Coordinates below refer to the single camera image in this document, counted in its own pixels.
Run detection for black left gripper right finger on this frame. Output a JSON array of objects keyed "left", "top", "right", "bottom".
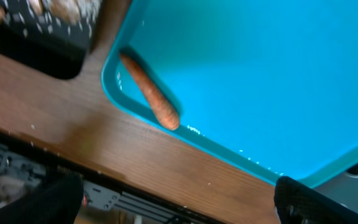
[{"left": 273, "top": 176, "right": 358, "bottom": 224}]

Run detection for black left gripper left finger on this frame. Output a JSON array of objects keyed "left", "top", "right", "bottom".
[{"left": 0, "top": 175, "right": 84, "bottom": 224}]

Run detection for orange carrot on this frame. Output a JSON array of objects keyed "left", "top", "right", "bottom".
[{"left": 119, "top": 53, "right": 180, "bottom": 131}]

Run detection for teal plastic tray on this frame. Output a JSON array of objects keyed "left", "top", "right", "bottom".
[{"left": 101, "top": 0, "right": 358, "bottom": 187}]

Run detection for black tray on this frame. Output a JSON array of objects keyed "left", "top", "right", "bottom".
[{"left": 0, "top": 0, "right": 99, "bottom": 80}]

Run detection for rice and peanut pile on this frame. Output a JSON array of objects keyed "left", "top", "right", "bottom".
[{"left": 3, "top": 0, "right": 102, "bottom": 38}]

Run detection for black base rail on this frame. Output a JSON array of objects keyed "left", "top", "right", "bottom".
[{"left": 0, "top": 131, "right": 214, "bottom": 223}]

